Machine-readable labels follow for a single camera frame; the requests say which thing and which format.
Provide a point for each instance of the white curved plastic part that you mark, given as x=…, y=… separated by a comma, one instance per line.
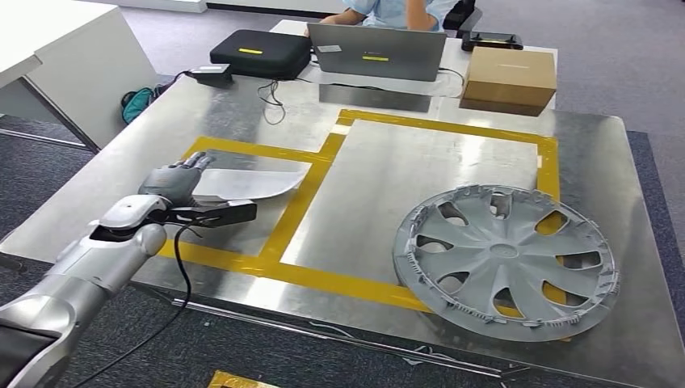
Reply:
x=251, y=185

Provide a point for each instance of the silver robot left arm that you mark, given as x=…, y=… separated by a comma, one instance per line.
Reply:
x=85, y=273

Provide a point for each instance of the yellow tape frames on workbench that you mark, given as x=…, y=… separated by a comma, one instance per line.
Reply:
x=299, y=214

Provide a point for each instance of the steel workbench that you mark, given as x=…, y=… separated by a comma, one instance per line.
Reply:
x=428, y=160

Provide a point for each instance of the grey laptop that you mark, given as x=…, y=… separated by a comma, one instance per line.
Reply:
x=406, y=59

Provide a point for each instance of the black zip case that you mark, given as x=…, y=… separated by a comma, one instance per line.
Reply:
x=267, y=64

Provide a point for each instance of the grey plastic hubcap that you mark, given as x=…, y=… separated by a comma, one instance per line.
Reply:
x=503, y=251

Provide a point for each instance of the black power adapter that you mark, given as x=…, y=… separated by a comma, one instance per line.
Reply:
x=211, y=75

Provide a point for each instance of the brown cardboard box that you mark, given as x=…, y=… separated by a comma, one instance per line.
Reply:
x=508, y=80

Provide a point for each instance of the black flat device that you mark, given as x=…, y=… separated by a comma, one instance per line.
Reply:
x=492, y=40

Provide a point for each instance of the teal bag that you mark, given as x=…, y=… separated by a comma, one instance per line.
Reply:
x=136, y=104

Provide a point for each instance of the white desk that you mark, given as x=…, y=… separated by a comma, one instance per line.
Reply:
x=80, y=53

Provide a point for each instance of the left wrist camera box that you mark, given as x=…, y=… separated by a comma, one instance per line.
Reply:
x=230, y=214

